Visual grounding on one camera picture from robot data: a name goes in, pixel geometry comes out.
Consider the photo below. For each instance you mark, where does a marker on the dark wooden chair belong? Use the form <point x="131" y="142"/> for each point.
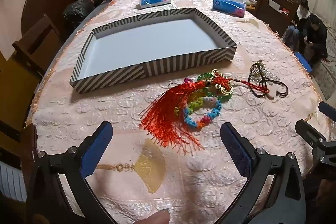
<point x="273" y="8"/>

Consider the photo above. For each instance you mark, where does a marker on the cream comb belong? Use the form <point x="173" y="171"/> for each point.
<point x="249" y="22"/>

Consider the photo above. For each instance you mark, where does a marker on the white radiator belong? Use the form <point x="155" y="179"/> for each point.
<point x="11" y="182"/>

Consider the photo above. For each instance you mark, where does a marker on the black garbage bag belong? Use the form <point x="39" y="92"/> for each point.
<point x="78" y="12"/>

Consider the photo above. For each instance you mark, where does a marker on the red tassel knot ornament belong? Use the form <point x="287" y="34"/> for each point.
<point x="168" y="108"/>

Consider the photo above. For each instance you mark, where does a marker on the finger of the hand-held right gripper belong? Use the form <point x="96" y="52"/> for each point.
<point x="317" y="145"/>
<point x="328" y="111"/>

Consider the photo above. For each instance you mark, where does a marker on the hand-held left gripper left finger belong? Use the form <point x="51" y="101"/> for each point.
<point x="97" y="145"/>

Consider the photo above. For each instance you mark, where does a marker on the yellow fan ornament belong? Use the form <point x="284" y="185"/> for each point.
<point x="152" y="166"/>

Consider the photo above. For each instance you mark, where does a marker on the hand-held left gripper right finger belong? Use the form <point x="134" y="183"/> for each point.
<point x="236" y="150"/>

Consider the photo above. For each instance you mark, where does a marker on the person's left hand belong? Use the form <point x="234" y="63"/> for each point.
<point x="157" y="217"/>

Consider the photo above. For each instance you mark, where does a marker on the blue pink tissue pack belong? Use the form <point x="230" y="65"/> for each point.
<point x="228" y="6"/>

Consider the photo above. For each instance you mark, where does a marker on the striped cardboard tray box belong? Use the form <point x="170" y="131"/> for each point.
<point x="157" y="43"/>

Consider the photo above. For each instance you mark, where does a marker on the pink embossed tablecloth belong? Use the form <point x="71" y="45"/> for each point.
<point x="105" y="113"/>

